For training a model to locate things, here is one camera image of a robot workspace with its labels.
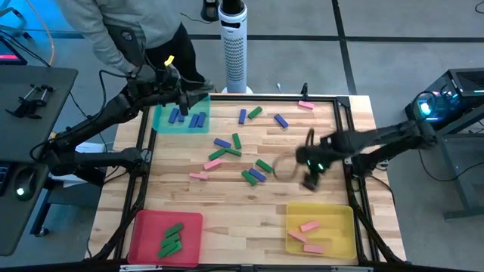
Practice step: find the dark grey side desk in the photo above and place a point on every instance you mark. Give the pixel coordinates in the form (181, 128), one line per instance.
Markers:
(22, 143)

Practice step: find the yellow plastic bin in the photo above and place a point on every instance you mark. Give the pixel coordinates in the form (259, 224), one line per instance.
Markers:
(332, 215)

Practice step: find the black computer case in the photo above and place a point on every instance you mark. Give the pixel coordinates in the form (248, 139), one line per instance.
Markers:
(453, 94)

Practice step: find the grey metal stand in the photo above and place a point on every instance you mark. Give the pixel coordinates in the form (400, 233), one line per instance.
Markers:
(465, 170)

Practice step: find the yellow tape tag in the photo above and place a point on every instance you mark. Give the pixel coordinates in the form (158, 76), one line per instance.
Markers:
(169, 60)

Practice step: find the tablet screen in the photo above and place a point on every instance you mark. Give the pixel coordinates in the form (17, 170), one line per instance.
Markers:
(9, 53)

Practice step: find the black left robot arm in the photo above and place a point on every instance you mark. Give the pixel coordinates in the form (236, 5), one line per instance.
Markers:
(94, 121)

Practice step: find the blue block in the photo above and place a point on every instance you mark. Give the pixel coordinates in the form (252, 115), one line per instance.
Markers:
(194, 121)
(242, 116)
(281, 121)
(222, 143)
(257, 174)
(201, 119)
(181, 118)
(173, 115)

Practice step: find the person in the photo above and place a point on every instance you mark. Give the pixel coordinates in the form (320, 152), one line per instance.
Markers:
(125, 22)

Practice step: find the black keyboard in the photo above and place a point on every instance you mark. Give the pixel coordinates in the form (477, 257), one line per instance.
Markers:
(3, 179)

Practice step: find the black clamp tool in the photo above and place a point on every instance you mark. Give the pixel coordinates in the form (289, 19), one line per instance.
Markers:
(28, 104)

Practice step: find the red plastic bin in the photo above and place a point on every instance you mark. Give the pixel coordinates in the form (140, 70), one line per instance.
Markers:
(151, 234)

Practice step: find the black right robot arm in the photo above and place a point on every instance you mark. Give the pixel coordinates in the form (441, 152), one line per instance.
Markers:
(397, 136)

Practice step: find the black frame post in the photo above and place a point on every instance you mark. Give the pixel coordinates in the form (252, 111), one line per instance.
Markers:
(303, 88)

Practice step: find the white paper sheet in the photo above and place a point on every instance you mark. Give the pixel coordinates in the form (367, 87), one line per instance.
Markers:
(89, 146)

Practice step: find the silver metal bracket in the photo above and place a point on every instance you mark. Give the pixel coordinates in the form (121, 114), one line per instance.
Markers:
(140, 267)

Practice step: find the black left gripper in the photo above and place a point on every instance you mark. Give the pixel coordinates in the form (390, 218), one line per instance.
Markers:
(159, 85)

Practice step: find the white tower fan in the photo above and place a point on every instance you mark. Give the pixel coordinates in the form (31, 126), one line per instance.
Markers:
(235, 56)

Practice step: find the small black device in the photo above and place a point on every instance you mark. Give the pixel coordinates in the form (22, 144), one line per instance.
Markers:
(209, 10)

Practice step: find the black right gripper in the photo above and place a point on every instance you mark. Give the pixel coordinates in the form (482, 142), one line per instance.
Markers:
(319, 155)

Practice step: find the pink block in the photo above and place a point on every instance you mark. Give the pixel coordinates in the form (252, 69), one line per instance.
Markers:
(306, 105)
(313, 249)
(198, 176)
(310, 226)
(212, 164)
(297, 236)

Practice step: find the black computer mouse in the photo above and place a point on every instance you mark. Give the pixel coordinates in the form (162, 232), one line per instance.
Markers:
(24, 185)

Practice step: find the translucent teal bin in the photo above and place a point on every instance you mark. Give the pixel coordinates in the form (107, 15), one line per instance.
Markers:
(166, 126)

